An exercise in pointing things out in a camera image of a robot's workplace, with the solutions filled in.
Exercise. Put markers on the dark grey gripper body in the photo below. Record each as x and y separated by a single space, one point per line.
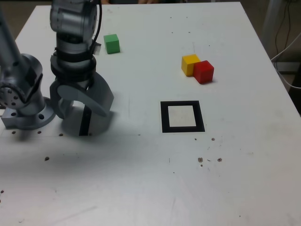
77 83

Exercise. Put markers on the green cube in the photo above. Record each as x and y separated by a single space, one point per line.
112 46

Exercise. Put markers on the yellow cube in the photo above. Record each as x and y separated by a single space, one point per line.
188 64

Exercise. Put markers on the black tape square outline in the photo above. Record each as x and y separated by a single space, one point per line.
164 117

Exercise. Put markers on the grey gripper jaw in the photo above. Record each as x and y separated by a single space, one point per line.
54 101
98 99

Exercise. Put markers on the white background post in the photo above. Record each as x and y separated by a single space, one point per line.
270 18

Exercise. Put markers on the red cube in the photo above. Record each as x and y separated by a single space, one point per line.
203 73

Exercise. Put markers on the small white gripper camera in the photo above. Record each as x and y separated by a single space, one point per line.
97 49

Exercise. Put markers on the black tape strip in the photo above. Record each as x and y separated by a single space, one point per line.
84 124

